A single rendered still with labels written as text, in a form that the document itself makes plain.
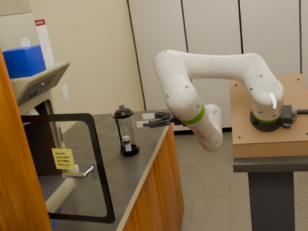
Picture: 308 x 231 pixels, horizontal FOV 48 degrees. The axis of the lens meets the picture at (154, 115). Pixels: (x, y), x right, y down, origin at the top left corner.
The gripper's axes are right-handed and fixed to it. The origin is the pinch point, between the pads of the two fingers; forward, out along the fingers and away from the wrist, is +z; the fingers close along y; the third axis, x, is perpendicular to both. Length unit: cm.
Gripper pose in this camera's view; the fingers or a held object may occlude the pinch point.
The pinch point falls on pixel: (142, 120)
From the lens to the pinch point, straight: 177.9
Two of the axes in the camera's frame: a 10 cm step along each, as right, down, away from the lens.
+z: -9.7, 0.8, 2.4
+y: -2.0, 3.3, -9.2
